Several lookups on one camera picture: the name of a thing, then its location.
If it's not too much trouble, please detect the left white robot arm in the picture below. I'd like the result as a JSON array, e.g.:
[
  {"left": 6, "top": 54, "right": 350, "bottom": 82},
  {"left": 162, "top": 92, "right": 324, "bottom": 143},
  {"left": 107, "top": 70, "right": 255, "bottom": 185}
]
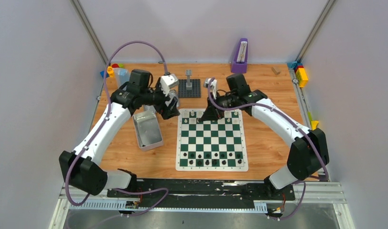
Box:
[{"left": 59, "top": 69, "right": 180, "bottom": 197}]

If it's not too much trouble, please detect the metal tin lid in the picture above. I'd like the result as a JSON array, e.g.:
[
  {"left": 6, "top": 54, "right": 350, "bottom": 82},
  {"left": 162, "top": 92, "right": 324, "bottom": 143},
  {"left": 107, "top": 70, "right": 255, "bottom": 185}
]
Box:
[{"left": 144, "top": 89, "right": 180, "bottom": 113}]

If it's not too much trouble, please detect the purple cable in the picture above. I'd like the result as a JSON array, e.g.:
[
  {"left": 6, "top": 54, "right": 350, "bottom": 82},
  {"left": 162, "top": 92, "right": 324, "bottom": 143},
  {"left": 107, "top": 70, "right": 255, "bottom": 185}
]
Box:
[
  {"left": 207, "top": 78, "right": 329, "bottom": 221},
  {"left": 64, "top": 40, "right": 169, "bottom": 229}
]

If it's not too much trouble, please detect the green white chess mat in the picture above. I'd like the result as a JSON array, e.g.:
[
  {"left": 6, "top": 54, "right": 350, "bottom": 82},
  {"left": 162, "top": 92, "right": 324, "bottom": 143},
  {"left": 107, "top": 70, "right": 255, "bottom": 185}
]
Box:
[{"left": 175, "top": 109, "right": 249, "bottom": 172}]

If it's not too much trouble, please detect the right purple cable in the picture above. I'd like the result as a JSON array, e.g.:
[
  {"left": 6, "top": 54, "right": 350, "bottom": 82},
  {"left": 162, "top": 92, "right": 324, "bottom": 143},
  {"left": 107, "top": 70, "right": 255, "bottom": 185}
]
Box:
[{"left": 207, "top": 78, "right": 329, "bottom": 221}]

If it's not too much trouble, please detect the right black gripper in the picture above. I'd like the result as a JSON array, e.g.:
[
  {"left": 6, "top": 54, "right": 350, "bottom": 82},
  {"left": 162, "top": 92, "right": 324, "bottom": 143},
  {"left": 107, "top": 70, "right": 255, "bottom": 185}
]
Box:
[{"left": 200, "top": 91, "right": 238, "bottom": 122}]

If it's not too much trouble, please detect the translucent blue plastic container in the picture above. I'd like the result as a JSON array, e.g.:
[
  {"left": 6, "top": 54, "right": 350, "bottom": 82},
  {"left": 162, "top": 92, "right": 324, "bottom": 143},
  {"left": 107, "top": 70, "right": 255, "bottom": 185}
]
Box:
[{"left": 114, "top": 68, "right": 130, "bottom": 88}]

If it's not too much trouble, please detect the yellow toy block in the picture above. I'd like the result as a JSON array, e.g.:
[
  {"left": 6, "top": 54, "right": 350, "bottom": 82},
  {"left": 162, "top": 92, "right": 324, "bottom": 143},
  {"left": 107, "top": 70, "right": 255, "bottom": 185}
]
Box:
[{"left": 296, "top": 67, "right": 308, "bottom": 88}]

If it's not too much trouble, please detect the dark grey lego baseplate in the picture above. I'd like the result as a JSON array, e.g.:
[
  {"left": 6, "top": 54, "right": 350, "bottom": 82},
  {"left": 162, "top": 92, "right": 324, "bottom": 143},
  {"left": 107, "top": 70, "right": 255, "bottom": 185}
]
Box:
[{"left": 178, "top": 79, "right": 202, "bottom": 98}]

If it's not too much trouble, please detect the purple metronome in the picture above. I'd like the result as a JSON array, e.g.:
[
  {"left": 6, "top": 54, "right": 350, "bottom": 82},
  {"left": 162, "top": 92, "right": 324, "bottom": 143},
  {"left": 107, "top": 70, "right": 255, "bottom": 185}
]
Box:
[{"left": 231, "top": 38, "right": 248, "bottom": 73}]

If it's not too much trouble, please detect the yellow curved toy piece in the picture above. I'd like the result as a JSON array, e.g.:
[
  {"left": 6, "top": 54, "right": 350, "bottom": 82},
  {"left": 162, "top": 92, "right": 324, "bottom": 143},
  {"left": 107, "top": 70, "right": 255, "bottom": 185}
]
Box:
[{"left": 311, "top": 120, "right": 319, "bottom": 130}]

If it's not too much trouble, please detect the small wooden block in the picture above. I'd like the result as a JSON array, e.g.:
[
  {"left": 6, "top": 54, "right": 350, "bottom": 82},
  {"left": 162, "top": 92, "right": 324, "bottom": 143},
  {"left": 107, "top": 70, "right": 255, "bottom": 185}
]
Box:
[{"left": 271, "top": 66, "right": 281, "bottom": 75}]

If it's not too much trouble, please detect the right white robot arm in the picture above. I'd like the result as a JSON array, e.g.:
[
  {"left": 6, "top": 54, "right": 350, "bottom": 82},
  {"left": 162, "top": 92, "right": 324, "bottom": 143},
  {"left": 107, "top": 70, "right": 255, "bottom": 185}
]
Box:
[{"left": 199, "top": 73, "right": 329, "bottom": 199}]

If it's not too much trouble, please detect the metal tin with black pieces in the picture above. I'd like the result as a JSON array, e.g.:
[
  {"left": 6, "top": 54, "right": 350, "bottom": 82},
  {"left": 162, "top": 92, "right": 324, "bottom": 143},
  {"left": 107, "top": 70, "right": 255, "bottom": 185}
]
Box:
[{"left": 132, "top": 110, "right": 164, "bottom": 151}]

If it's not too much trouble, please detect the grey lego tower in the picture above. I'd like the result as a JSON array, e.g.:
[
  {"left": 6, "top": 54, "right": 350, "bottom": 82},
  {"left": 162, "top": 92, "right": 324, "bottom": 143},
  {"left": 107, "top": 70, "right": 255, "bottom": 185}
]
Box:
[{"left": 185, "top": 69, "right": 193, "bottom": 90}]

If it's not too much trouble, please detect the colourful toy blocks left corner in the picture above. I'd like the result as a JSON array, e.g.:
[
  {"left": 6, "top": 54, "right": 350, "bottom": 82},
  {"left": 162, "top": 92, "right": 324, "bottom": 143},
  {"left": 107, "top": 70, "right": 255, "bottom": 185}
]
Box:
[{"left": 100, "top": 63, "right": 126, "bottom": 78}]

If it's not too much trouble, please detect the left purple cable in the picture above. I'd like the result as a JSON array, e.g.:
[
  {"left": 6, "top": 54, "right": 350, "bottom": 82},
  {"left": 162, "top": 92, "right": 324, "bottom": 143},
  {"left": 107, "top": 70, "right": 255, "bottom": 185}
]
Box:
[{"left": 64, "top": 40, "right": 169, "bottom": 229}]

